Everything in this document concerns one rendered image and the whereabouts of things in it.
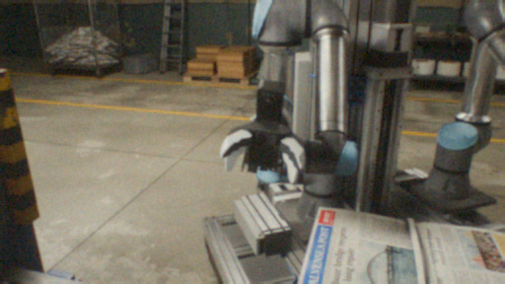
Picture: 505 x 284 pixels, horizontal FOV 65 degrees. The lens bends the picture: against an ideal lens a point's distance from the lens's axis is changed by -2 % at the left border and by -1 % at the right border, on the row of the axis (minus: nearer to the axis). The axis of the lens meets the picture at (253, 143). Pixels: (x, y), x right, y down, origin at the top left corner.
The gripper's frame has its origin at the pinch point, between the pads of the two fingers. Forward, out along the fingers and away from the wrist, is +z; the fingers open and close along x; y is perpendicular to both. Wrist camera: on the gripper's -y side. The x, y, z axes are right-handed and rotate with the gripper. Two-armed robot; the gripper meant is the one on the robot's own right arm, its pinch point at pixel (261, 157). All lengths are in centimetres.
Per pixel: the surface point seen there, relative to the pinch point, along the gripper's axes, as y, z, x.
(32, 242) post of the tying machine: 60, -42, 69
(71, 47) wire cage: 125, -640, 401
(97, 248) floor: 138, -138, 97
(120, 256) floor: 136, -132, 79
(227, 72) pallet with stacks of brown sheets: 119, -611, 104
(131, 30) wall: 94, -757, 336
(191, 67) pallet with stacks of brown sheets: 122, -620, 168
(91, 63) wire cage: 148, -640, 363
